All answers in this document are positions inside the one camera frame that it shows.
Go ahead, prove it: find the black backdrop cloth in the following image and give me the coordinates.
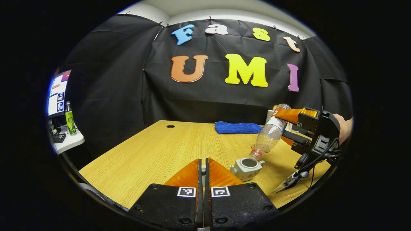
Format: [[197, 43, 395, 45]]
[[59, 14, 354, 161]]

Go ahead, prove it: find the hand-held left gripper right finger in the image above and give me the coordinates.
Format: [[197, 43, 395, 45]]
[[205, 157, 279, 229]]

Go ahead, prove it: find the clear plastic water bottle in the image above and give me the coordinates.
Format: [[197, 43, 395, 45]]
[[249, 103, 291, 161]]

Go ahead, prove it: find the blue cloth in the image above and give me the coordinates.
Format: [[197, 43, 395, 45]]
[[214, 121, 263, 135]]

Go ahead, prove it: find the white side desk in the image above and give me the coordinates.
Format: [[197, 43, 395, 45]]
[[52, 124, 85, 155]]

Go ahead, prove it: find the computer monitor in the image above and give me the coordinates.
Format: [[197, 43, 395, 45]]
[[48, 70, 72, 118]]

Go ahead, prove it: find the white ceramic teacup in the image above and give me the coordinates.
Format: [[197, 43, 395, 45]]
[[229, 157, 266, 182]]

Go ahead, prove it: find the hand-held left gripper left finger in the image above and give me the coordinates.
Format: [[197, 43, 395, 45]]
[[128, 158, 203, 230]]

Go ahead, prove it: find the green drink bottle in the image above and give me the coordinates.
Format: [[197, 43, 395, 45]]
[[65, 101, 77, 136]]

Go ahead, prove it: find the black cable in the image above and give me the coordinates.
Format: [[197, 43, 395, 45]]
[[297, 137, 342, 190]]

